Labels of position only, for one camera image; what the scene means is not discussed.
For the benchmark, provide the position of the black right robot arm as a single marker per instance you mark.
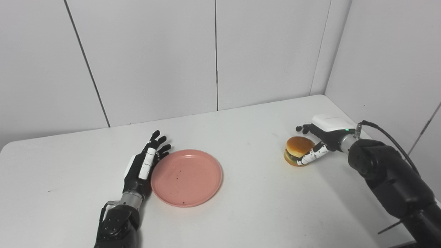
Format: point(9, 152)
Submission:
point(392, 175)

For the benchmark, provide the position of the toy hamburger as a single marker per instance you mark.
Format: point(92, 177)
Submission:
point(298, 148)

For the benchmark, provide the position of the pink round plate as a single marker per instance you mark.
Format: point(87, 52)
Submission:
point(186, 178)

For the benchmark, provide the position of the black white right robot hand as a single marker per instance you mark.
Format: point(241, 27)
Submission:
point(327, 136)

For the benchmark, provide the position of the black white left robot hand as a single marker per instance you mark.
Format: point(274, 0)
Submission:
point(137, 172)

